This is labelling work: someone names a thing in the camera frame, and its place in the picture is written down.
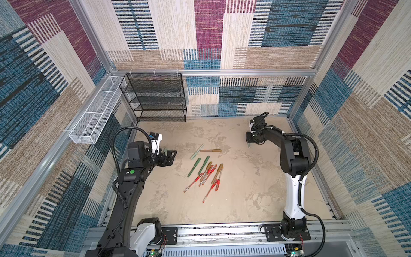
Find dark green pen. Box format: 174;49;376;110
198;156;210;175
187;158;201;177

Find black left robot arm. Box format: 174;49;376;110
85;141;177;257

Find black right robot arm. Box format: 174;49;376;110
246;112;311;241

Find brown pen middle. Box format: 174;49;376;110
200;162;213;181

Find brown pen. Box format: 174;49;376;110
212;163;224;184
200;162;213;181

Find brown pen right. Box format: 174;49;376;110
212;163;224;184

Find red gel pen short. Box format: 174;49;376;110
215;179;220;191

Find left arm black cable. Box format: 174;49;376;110
110;126;153;171

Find black wire mesh shelf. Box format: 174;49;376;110
119;73;187;122

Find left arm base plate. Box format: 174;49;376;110
149;227;178;246

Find white wire mesh basket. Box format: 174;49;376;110
69;77;123;145

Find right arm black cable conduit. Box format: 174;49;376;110
250;111;326;257

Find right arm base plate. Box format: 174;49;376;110
260;223;311;242

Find aluminium mounting rail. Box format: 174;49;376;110
86;220;354;250

